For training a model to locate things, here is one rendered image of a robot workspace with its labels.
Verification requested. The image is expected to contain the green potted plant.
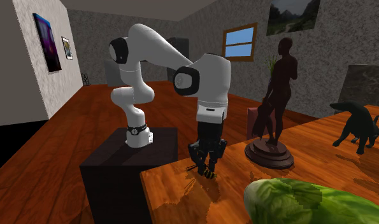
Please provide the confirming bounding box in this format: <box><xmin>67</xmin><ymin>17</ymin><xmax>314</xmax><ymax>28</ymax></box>
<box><xmin>264</xmin><ymin>55</ymin><xmax>280</xmax><ymax>79</ymax></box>

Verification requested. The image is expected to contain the small white-framed wall picture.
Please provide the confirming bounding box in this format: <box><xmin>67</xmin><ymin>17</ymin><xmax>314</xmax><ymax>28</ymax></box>
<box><xmin>61</xmin><ymin>36</ymin><xmax>74</xmax><ymax>60</ymax></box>

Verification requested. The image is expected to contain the dark marble panel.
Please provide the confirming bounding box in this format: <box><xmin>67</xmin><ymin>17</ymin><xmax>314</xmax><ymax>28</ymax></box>
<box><xmin>337</xmin><ymin>64</ymin><xmax>379</xmax><ymax>108</ymax></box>

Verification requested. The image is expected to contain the tall dark cabinet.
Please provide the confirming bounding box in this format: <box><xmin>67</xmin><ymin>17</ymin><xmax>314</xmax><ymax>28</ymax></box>
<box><xmin>166</xmin><ymin>36</ymin><xmax>190</xmax><ymax>83</ymax></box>

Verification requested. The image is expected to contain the dull red block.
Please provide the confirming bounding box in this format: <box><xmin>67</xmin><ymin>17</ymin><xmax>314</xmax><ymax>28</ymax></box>
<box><xmin>246</xmin><ymin>106</ymin><xmax>276</xmax><ymax>141</ymax></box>

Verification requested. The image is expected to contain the thin dark yellow-tipped tool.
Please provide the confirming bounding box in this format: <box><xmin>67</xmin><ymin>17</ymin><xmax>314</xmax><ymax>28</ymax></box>
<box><xmin>185</xmin><ymin>165</ymin><xmax>217</xmax><ymax>180</ymax></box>

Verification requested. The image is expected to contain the dark brown woman statue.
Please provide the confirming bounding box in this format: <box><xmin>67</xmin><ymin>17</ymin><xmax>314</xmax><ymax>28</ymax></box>
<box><xmin>244</xmin><ymin>37</ymin><xmax>299</xmax><ymax>170</ymax></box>

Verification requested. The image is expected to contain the purple wall picture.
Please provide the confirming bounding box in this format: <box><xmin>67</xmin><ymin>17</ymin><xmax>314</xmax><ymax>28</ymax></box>
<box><xmin>32</xmin><ymin>12</ymin><xmax>63</xmax><ymax>73</ymax></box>

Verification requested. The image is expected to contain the dark robot stand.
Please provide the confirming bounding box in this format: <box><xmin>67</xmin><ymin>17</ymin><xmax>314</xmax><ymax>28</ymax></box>
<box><xmin>79</xmin><ymin>127</ymin><xmax>179</xmax><ymax>224</ymax></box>

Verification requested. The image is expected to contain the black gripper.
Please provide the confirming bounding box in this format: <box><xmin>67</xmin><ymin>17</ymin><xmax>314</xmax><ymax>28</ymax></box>
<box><xmin>188</xmin><ymin>121</ymin><xmax>228</xmax><ymax>180</ymax></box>

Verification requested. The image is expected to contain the green lettuce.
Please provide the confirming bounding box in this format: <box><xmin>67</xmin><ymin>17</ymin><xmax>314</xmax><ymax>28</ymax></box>
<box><xmin>243</xmin><ymin>178</ymin><xmax>379</xmax><ymax>224</ymax></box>

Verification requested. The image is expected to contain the black cat figure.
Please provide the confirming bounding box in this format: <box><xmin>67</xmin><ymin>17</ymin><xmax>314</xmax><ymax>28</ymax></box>
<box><xmin>329</xmin><ymin>100</ymin><xmax>379</xmax><ymax>155</ymax></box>

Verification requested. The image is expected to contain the wooden table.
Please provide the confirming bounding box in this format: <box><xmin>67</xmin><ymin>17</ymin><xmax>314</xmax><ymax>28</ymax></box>
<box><xmin>139</xmin><ymin>104</ymin><xmax>379</xmax><ymax>224</ymax></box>

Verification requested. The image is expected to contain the wood-framed window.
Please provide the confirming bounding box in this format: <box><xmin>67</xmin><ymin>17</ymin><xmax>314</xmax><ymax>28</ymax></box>
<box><xmin>222</xmin><ymin>22</ymin><xmax>259</xmax><ymax>62</ymax></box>

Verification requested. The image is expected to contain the mountain landscape wall picture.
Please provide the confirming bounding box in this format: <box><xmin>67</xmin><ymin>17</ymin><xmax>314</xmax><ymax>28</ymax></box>
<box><xmin>266</xmin><ymin>0</ymin><xmax>321</xmax><ymax>37</ymax></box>

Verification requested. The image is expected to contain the grey cabinet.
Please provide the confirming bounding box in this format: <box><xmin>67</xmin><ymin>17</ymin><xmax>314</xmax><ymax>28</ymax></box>
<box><xmin>103</xmin><ymin>58</ymin><xmax>137</xmax><ymax>88</ymax></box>

